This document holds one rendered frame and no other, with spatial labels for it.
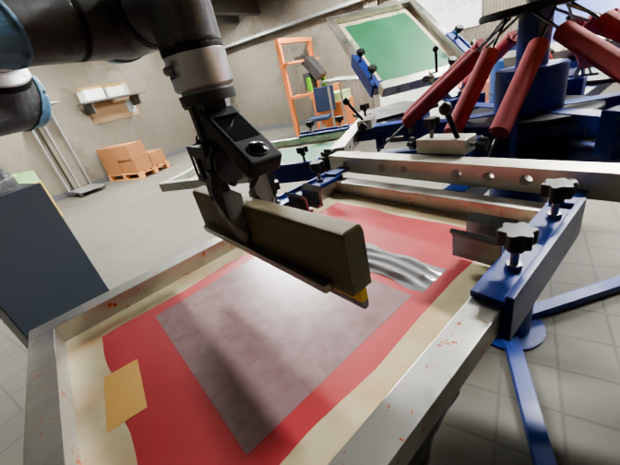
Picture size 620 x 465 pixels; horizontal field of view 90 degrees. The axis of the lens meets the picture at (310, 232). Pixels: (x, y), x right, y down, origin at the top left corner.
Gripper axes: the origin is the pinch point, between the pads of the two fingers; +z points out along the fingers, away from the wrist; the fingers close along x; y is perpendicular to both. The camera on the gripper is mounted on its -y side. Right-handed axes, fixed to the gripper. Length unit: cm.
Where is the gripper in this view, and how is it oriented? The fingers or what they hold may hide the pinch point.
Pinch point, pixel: (258, 230)
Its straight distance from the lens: 47.9
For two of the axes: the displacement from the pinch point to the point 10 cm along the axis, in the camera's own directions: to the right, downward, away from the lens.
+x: -7.4, 4.4, -5.1
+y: -6.5, -2.3, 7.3
